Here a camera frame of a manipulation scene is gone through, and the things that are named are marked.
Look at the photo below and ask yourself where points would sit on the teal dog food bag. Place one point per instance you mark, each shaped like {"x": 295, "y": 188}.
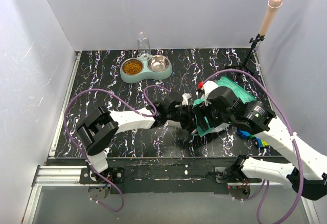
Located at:
{"x": 229, "y": 95}

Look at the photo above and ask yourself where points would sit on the clear water bottle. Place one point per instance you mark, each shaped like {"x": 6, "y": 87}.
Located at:
{"x": 143, "y": 44}

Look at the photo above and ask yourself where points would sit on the green blue toy car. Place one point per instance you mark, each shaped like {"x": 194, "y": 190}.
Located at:
{"x": 244, "y": 134}

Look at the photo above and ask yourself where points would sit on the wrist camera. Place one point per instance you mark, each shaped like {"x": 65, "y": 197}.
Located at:
{"x": 205, "y": 88}
{"x": 185, "y": 99}

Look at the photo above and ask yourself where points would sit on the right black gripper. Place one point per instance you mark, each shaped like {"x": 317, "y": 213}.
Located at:
{"x": 201, "y": 111}

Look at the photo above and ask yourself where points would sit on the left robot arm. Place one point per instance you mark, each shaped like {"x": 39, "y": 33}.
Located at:
{"x": 96, "y": 131}

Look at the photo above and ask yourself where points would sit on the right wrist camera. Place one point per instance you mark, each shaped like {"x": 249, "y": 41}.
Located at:
{"x": 205, "y": 88}

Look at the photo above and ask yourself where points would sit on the teal double pet bowl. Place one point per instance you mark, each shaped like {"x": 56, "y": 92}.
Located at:
{"x": 155, "y": 67}

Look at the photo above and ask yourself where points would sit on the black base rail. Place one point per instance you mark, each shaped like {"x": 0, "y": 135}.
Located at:
{"x": 165, "y": 175}

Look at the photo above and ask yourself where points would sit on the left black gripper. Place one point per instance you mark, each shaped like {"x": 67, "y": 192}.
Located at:
{"x": 190, "y": 124}

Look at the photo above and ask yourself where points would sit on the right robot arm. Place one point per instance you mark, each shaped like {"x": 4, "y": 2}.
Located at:
{"x": 305, "y": 171}

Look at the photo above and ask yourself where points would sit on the brown pet food kibble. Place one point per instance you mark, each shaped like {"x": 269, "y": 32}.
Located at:
{"x": 132, "y": 67}

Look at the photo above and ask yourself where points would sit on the orange blue toy car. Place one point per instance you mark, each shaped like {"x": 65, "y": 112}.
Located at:
{"x": 260, "y": 143}

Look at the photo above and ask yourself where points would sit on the pink microphone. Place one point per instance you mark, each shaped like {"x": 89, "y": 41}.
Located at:
{"x": 272, "y": 8}

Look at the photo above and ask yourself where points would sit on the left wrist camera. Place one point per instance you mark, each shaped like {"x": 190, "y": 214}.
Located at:
{"x": 185, "y": 99}

